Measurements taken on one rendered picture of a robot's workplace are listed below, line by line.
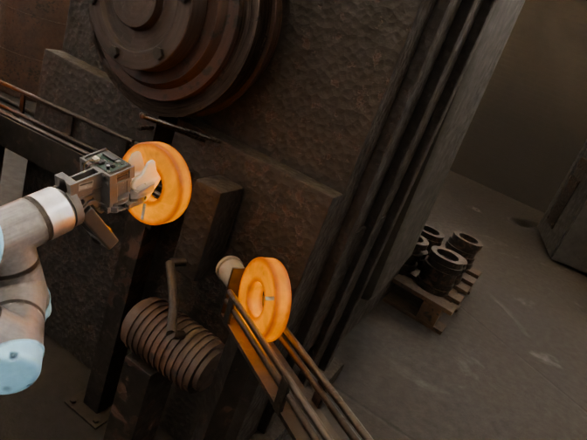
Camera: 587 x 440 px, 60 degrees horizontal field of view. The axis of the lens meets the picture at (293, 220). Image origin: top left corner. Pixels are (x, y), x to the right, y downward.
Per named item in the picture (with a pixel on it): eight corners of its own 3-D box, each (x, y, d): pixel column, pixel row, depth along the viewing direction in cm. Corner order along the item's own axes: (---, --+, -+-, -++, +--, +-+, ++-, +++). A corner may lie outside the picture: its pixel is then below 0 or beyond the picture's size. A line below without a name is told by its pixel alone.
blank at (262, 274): (251, 340, 101) (235, 340, 99) (253, 261, 104) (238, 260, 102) (291, 344, 88) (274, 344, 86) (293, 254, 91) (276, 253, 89)
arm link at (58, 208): (55, 250, 78) (21, 223, 80) (80, 237, 81) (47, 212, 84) (51, 210, 73) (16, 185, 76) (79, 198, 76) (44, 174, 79)
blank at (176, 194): (136, 131, 99) (123, 132, 96) (199, 155, 93) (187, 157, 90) (125, 206, 103) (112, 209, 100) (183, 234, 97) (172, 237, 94)
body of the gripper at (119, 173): (139, 165, 84) (77, 192, 75) (138, 206, 89) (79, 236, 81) (107, 145, 87) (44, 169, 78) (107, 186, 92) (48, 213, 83)
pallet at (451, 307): (256, 225, 303) (279, 157, 287) (318, 205, 372) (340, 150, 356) (439, 335, 257) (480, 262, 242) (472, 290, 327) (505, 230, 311)
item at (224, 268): (238, 280, 112) (245, 256, 111) (252, 301, 105) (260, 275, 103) (212, 278, 109) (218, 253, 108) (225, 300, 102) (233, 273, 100)
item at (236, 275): (252, 315, 106) (265, 269, 103) (252, 317, 106) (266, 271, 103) (218, 314, 103) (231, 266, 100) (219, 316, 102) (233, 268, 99)
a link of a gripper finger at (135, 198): (160, 188, 91) (120, 207, 84) (159, 195, 92) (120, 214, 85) (141, 175, 92) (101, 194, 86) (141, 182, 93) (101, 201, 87)
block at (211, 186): (196, 257, 131) (222, 172, 122) (220, 271, 128) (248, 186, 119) (168, 267, 122) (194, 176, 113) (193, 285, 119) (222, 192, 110)
